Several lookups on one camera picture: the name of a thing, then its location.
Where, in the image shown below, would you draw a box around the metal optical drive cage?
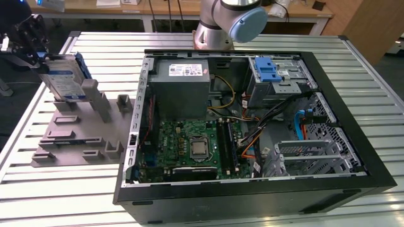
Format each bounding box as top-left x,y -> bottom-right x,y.
246,56 -> 319,109

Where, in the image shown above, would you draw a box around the installed RAM stick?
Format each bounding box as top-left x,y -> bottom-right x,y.
227,125 -> 240,167

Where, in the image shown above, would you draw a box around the blue drive latch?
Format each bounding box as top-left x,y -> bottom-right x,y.
255,56 -> 279,82

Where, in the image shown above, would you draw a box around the black cable bundle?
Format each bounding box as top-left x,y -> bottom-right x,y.
251,92 -> 319,152

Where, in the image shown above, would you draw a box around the grey parts rack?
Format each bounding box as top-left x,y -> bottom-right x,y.
30,79 -> 136,169

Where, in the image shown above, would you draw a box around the green motherboard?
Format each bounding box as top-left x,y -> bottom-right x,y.
139,119 -> 254,183

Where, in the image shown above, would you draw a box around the yellow power wires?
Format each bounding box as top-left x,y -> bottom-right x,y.
208,75 -> 236,110

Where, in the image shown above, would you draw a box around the RAM stick with blue label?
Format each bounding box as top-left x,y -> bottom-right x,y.
54,140 -> 98,146

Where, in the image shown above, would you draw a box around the silver CPU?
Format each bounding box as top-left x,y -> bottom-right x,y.
190,139 -> 211,158

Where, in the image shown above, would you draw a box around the hard disk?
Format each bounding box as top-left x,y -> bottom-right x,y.
36,52 -> 95,103

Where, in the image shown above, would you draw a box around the grey power supply unit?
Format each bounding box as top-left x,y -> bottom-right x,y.
148,59 -> 212,120

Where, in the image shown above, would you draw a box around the orange wire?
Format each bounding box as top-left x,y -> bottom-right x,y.
242,131 -> 263,159

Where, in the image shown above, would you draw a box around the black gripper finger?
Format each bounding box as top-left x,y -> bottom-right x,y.
19,14 -> 50,71
0,33 -> 32,70

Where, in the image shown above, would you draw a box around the multicoloured disk power wire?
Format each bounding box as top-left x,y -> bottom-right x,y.
299,117 -> 316,141

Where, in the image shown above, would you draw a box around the wooden cabinet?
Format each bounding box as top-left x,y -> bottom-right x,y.
322,0 -> 404,66

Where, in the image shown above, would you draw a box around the blue SATA wire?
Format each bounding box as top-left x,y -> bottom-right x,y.
295,107 -> 316,142

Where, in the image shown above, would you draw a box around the thin red wire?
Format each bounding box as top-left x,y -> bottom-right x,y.
142,94 -> 156,145

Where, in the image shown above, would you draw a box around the wooden desk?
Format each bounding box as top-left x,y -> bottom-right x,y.
31,0 -> 335,33

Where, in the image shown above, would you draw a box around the black graphics card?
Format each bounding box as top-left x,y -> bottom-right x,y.
163,165 -> 219,182

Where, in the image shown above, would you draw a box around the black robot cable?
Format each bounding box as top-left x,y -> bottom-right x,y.
148,0 -> 184,33

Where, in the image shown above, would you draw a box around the grey stand foot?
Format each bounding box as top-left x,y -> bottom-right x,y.
0,79 -> 15,96

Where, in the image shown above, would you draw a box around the black RAM slot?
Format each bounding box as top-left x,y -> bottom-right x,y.
218,119 -> 234,175

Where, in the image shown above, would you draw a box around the black PC case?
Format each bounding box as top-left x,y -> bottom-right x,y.
112,48 -> 398,225

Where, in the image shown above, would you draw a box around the clear plastic bag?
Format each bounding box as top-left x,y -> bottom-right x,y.
272,0 -> 290,17

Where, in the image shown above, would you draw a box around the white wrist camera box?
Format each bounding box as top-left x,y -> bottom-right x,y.
36,0 -> 67,13

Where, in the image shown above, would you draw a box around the CPU socket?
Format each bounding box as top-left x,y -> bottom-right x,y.
188,134 -> 214,164

